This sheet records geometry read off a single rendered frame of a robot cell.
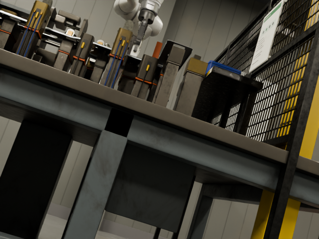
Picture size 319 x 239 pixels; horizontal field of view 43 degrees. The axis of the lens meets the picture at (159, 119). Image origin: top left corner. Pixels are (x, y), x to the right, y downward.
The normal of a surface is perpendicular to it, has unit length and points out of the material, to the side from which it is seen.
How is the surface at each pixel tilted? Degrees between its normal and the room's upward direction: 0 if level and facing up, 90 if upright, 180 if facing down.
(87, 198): 90
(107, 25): 90
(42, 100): 90
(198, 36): 90
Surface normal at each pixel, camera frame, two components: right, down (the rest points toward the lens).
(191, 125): 0.19, -0.15
